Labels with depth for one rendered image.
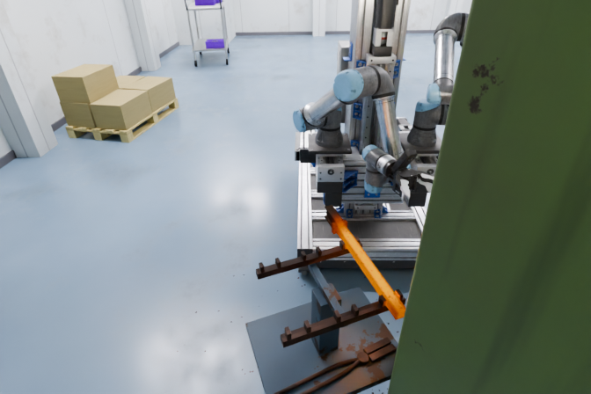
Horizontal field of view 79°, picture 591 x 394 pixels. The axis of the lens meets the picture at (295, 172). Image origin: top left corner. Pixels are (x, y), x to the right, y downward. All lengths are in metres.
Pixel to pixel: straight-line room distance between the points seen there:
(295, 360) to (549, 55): 0.97
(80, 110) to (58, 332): 2.64
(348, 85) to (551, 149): 1.09
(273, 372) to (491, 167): 0.86
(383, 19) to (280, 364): 1.47
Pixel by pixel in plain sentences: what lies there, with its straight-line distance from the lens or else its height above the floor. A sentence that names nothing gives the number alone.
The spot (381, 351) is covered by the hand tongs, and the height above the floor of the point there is 0.71.
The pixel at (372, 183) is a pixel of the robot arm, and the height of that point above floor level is 0.88.
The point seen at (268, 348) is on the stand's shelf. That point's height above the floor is 0.70.
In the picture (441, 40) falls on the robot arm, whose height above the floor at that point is 1.37.
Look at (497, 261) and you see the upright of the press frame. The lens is 0.45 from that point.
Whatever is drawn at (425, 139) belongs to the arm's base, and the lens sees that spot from 1.96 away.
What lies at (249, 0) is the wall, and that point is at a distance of 9.87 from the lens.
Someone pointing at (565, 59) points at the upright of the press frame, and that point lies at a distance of 0.36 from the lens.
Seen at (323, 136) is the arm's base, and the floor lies 0.87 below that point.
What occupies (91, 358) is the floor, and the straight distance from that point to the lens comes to 2.21.
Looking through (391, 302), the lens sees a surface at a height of 0.97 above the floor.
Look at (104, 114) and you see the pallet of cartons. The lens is 4.30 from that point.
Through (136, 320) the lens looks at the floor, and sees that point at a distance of 2.26.
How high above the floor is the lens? 1.66
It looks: 31 degrees down
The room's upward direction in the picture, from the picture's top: 1 degrees counter-clockwise
